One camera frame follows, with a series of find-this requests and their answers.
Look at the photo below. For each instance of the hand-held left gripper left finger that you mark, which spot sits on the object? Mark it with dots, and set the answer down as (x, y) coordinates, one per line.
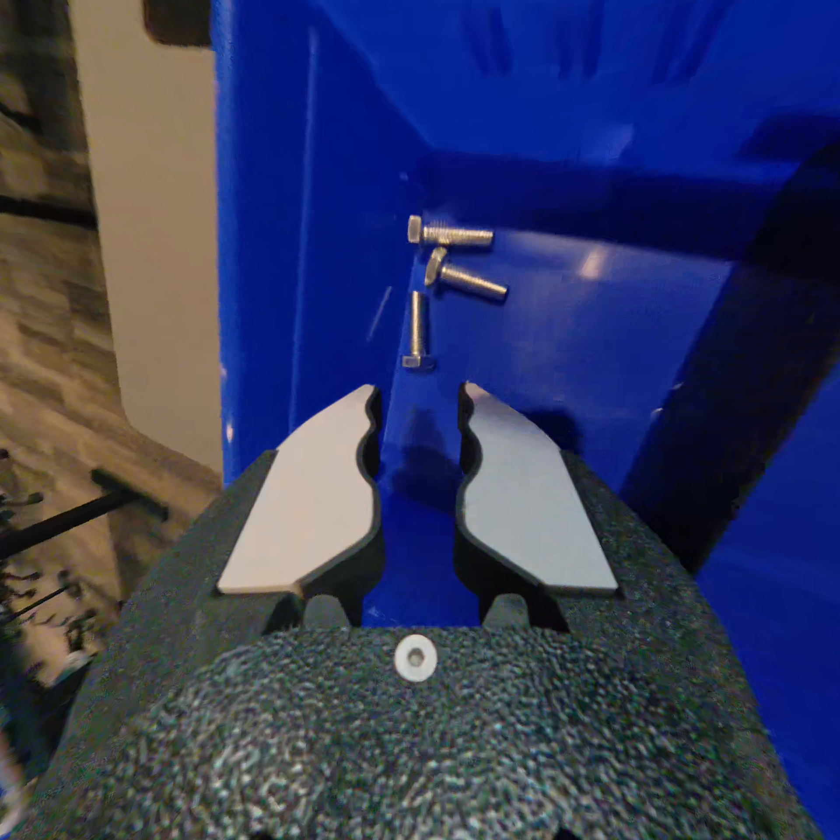
(308, 512)

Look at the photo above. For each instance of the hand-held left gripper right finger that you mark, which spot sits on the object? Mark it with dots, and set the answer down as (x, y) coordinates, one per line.
(531, 518)

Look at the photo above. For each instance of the blue plastic bin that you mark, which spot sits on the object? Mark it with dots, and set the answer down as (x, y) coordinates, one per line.
(590, 315)

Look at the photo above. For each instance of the silver hex bolt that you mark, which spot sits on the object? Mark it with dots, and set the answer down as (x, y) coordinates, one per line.
(459, 235)
(418, 328)
(472, 281)

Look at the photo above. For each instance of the black chair base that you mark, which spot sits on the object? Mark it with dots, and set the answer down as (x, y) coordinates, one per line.
(79, 515)

